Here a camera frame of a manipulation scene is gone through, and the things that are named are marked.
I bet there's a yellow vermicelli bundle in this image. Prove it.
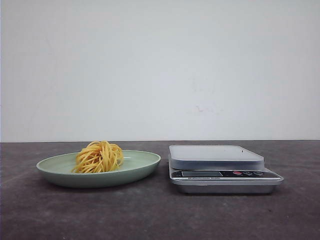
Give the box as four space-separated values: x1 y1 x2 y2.
71 140 124 174

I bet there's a silver digital kitchen scale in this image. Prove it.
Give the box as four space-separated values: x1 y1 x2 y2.
168 145 284 194

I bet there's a pale green plate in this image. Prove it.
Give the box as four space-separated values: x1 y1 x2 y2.
36 150 161 189

